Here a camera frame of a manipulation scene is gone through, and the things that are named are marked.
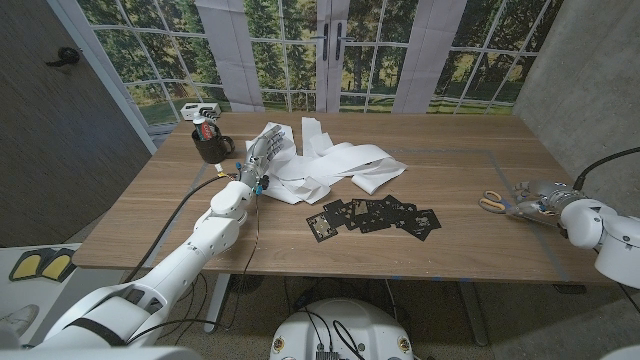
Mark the black wall hook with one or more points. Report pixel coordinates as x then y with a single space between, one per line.
65 56

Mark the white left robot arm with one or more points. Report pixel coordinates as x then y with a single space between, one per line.
185 260

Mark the black ribbed round object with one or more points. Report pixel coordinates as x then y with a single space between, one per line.
246 283

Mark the dark brown mug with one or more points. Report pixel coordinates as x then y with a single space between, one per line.
212 150

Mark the white red toothpaste tube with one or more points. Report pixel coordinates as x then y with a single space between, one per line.
204 131

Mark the black playing card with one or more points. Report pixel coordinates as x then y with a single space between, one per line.
321 227
422 225
361 207
374 224
334 212
397 206

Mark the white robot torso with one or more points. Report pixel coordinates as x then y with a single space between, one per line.
365 325

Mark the white sneaker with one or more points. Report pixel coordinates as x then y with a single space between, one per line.
17 320

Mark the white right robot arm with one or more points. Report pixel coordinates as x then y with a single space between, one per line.
610 235

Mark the white table leg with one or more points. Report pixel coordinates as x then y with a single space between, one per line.
217 302

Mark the white receipt paper strip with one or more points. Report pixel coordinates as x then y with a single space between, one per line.
325 160

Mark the printed forest window backdrop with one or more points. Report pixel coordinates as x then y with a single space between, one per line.
365 65

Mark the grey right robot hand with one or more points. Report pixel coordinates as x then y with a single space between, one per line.
542 200

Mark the grey table leg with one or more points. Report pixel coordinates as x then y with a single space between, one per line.
474 312

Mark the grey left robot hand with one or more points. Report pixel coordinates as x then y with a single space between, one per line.
260 160

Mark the white power strip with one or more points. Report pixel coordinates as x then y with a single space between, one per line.
200 110

